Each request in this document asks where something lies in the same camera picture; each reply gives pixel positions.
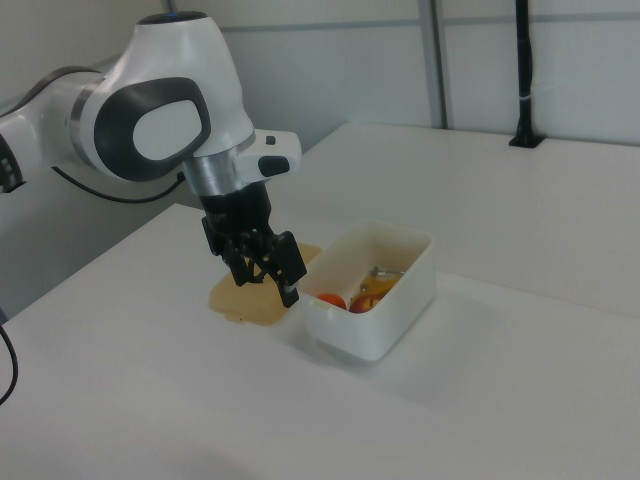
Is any white plastic container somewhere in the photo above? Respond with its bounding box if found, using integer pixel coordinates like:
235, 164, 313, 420
297, 218, 437, 367

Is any red apple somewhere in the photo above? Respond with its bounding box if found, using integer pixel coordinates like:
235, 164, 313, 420
348, 294, 380, 316

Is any beige container lid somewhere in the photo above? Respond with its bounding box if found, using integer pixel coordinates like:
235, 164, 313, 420
206, 241, 322, 329

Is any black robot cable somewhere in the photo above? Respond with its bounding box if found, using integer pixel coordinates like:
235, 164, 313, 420
0, 166, 187, 407

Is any orange fruit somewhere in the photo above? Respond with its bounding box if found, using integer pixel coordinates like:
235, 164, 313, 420
315, 292, 348, 312

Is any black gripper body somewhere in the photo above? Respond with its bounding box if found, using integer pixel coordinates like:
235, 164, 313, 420
199, 181, 275, 237

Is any black pole with white band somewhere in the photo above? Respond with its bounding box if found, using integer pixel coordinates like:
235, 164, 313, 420
508, 0, 547, 149

